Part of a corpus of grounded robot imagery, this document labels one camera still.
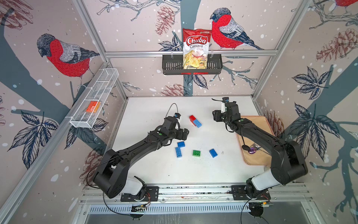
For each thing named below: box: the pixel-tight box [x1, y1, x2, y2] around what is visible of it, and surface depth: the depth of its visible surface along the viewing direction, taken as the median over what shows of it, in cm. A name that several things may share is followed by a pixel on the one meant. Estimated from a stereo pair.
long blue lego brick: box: [175, 147, 182, 158], surface depth 90 cm
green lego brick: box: [192, 149, 201, 158], surface depth 90 cm
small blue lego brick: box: [177, 141, 186, 148], surface depth 92 cm
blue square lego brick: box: [208, 148, 219, 159], surface depth 89 cm
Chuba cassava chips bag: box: [182, 28, 213, 70], surface depth 87 cm
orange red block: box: [85, 100, 102, 113], surface depth 73 cm
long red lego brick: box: [188, 114, 197, 127], surface depth 106 cm
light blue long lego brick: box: [192, 119, 203, 128], surface depth 102 cm
